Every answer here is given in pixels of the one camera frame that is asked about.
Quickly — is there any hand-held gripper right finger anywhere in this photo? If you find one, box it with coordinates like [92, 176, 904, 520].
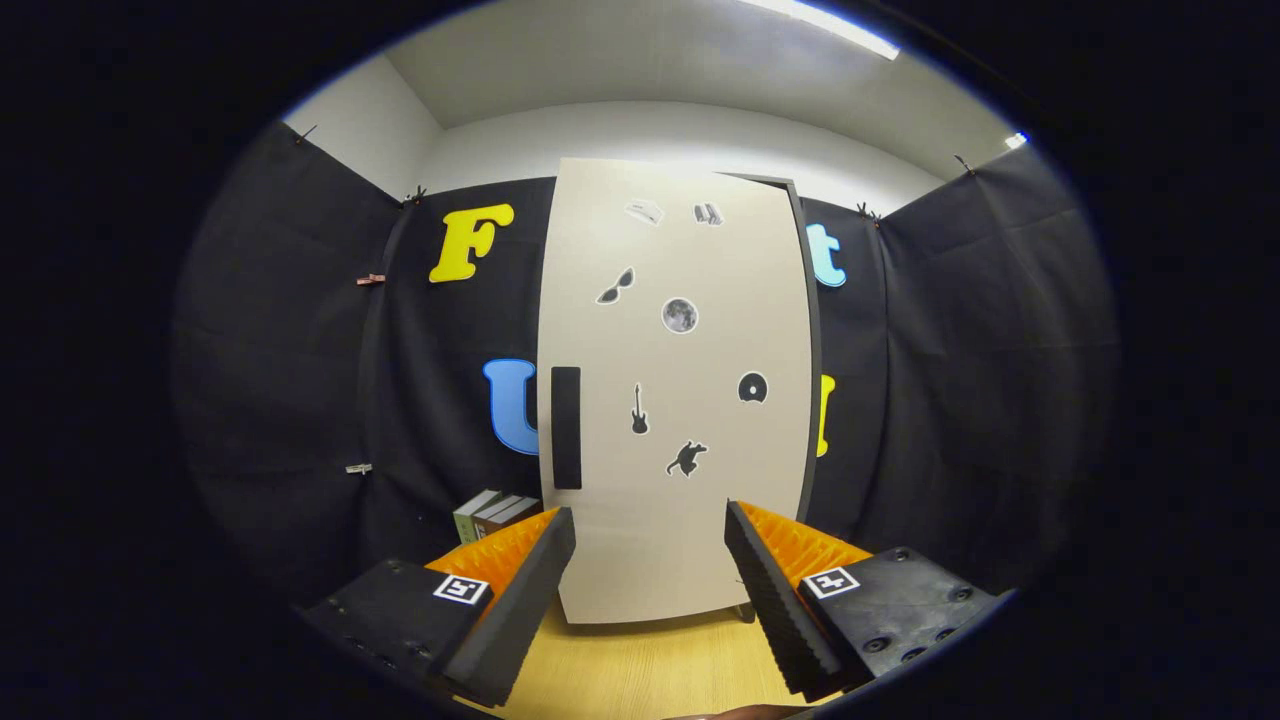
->
[724, 500, 1017, 703]

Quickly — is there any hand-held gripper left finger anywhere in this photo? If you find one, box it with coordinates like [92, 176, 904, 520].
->
[300, 507, 578, 709]

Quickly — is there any black door handle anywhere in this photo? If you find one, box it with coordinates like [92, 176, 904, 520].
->
[551, 366, 583, 491]

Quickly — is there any beige cabinet door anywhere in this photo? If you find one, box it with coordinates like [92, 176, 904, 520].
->
[537, 157, 816, 626]

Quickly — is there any thick brown book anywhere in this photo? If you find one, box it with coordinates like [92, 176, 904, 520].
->
[475, 497, 543, 541]

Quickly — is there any green book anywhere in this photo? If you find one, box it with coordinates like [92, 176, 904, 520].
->
[453, 489, 504, 546]

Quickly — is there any thin brown book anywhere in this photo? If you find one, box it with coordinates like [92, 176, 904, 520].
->
[470, 493, 526, 541]

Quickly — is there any grey cabinet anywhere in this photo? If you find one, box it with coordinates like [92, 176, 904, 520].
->
[720, 172, 826, 623]

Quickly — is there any black backdrop cloth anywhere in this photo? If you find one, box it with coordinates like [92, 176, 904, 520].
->
[170, 120, 1119, 621]

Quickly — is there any long ceiling light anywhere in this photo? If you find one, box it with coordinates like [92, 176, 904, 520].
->
[740, 0, 901, 61]

